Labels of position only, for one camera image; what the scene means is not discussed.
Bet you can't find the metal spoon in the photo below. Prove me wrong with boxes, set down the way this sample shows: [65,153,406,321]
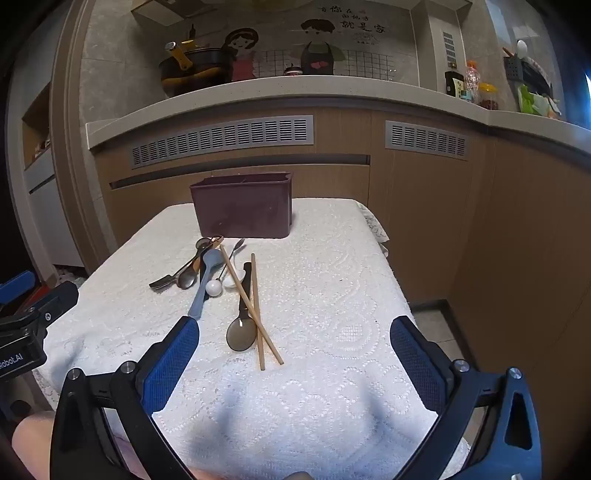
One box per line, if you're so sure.
[177,235,225,291]

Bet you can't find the clear bottle with orange cap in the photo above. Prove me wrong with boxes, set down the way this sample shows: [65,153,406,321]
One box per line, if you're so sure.
[464,60,481,101]

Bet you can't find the green and white bags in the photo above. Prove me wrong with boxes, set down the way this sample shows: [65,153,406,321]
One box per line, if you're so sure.
[517,83,563,117]

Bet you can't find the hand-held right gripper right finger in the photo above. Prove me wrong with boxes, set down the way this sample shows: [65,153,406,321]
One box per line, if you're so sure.
[389,315,543,480]

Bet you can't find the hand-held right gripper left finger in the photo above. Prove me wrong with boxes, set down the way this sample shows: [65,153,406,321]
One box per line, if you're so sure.
[48,316,201,480]

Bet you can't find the dark labelled bottle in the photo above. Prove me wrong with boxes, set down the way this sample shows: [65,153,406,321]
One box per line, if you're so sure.
[444,71,467,99]

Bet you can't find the small thin metal fork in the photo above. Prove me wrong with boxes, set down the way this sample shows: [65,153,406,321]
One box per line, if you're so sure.
[217,237,246,283]

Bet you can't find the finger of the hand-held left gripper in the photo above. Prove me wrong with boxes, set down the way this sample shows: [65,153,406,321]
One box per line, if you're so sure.
[0,271,36,305]
[0,281,79,329]

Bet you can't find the cartoon wall sticker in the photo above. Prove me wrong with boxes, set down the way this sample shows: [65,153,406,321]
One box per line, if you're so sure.
[222,4,393,84]

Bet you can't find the grey utensil rack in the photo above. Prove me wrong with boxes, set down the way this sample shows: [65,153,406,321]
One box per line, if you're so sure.
[503,41,553,93]

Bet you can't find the black cooking pot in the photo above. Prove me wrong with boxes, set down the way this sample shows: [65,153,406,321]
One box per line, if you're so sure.
[159,46,232,97]

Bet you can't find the yellow-handled kitchen tool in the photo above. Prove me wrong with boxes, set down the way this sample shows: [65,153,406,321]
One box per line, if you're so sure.
[165,39,202,72]

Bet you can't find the white soup spoon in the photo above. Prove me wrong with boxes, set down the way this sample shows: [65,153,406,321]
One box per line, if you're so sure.
[205,262,246,297]

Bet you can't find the white lace tablecloth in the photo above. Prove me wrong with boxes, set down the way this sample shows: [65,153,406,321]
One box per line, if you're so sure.
[32,198,467,480]

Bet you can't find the kitchen counter cabinet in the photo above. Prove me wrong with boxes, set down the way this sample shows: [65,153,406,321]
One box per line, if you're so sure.
[85,74,591,416]

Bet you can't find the jar with yellow lid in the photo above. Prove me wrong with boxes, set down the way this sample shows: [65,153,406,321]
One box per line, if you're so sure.
[478,83,501,110]

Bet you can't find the long grey vent grille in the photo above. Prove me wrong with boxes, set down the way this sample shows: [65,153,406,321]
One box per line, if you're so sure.
[130,116,315,169]

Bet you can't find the short grey vent grille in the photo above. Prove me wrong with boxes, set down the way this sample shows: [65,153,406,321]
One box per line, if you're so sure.
[385,121,469,161]

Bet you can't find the person's bare knee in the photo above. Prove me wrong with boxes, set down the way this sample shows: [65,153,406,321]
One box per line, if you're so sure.
[13,411,61,480]

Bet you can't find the black-handled translucent spoon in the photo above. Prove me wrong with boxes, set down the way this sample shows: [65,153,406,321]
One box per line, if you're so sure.
[225,261,257,352]

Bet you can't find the grey shelf unit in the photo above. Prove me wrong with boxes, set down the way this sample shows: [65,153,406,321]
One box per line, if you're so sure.
[21,83,88,268]

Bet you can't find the blue-grey plastic spoon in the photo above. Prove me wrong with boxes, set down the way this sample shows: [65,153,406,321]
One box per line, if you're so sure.
[187,249,223,320]

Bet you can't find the maroon plastic utensil holder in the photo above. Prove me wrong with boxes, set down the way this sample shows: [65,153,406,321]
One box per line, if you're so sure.
[189,172,294,240]

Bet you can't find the wooden chopstick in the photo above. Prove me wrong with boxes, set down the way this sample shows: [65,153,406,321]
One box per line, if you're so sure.
[250,252,266,371]
[219,244,284,366]

